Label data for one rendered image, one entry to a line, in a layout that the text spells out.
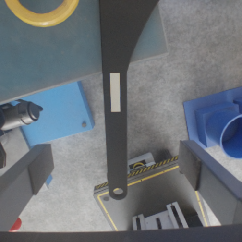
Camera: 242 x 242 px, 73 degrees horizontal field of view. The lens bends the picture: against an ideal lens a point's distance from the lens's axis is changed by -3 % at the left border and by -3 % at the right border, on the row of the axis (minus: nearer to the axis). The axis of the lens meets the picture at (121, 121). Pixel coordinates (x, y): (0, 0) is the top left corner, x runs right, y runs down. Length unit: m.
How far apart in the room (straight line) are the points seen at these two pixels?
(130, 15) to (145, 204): 1.22
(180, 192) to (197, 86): 0.79
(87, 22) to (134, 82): 1.08
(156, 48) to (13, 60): 0.19
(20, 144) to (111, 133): 1.23
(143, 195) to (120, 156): 1.03
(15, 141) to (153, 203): 1.10
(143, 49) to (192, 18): 1.23
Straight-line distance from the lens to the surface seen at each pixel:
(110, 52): 0.22
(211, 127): 1.29
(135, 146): 1.42
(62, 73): 0.24
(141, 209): 1.35
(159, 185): 1.24
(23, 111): 0.89
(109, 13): 0.23
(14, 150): 1.48
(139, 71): 1.30
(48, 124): 1.32
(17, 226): 0.53
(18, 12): 0.23
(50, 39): 0.25
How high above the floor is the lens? 1.29
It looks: 74 degrees down
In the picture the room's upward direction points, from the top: 176 degrees clockwise
